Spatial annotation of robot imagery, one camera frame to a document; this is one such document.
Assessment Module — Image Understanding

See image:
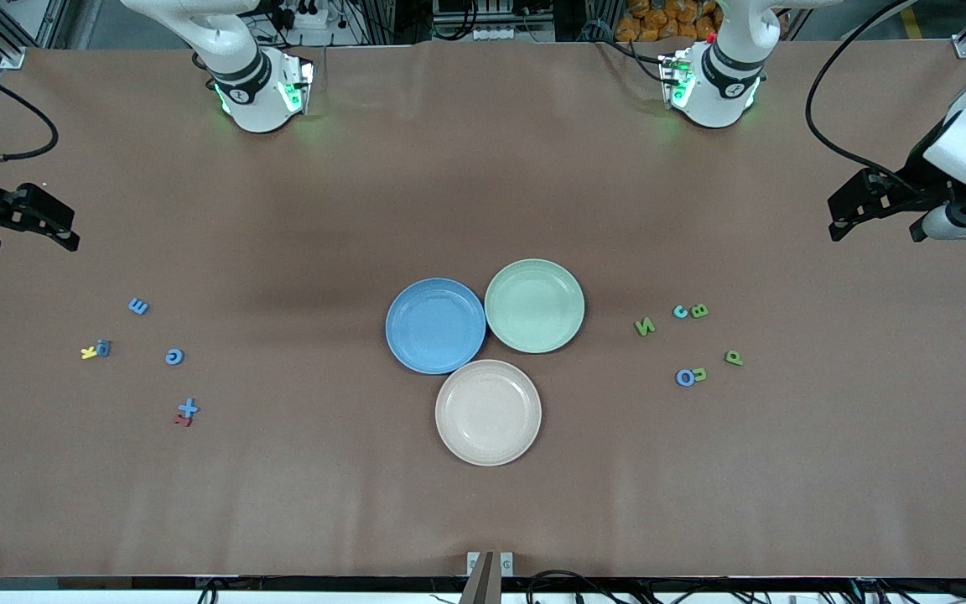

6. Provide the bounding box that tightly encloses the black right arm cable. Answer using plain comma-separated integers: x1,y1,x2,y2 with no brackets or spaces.
0,52,60,160

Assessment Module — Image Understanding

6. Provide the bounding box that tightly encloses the green plate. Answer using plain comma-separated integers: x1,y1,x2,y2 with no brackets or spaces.
484,258,586,355

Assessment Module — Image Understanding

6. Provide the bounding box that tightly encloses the grey metal table bracket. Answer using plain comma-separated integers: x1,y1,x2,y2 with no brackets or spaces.
467,551,514,579

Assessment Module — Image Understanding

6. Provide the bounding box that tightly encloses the black cable loop under table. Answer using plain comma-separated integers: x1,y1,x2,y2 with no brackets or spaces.
525,570,611,604

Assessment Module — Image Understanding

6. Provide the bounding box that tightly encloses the black background equipment box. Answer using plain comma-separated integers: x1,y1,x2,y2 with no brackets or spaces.
435,0,553,26

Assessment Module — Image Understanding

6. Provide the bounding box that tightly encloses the blue plate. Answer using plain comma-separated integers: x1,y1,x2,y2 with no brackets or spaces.
385,278,487,375

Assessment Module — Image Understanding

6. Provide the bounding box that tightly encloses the bag of oranges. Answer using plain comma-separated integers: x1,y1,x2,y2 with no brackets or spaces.
615,0,723,43

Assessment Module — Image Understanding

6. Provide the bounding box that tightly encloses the grey brown upright post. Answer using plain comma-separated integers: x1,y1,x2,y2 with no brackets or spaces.
460,551,501,604

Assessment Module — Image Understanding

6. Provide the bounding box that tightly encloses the beige plate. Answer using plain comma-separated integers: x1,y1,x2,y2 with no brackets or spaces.
435,359,543,467

